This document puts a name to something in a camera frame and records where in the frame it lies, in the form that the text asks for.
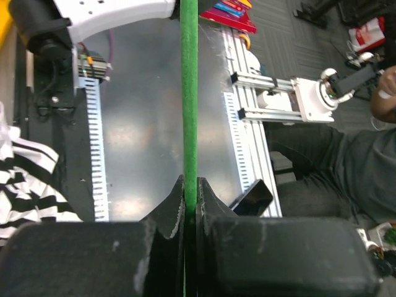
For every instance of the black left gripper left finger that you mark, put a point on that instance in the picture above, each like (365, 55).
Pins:
(165, 276)

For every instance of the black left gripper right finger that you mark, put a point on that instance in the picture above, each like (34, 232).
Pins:
(209, 209)

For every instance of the black white striped top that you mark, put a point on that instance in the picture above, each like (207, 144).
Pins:
(26, 194)

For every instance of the green plastic hanger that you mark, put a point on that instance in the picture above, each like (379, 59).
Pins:
(189, 79)

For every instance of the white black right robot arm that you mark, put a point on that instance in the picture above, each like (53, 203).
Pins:
(51, 28)

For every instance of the black smartphone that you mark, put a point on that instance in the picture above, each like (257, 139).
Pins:
(254, 201)

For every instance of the seated person dark clothes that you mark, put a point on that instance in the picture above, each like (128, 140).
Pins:
(340, 175)

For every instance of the red book stack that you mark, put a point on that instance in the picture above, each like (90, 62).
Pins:
(231, 13)

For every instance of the yellow plastic tray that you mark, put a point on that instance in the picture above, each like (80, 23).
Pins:
(5, 20)

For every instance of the white slotted cable duct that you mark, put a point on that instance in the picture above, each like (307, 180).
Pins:
(97, 148)

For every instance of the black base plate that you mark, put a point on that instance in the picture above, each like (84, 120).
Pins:
(58, 119)

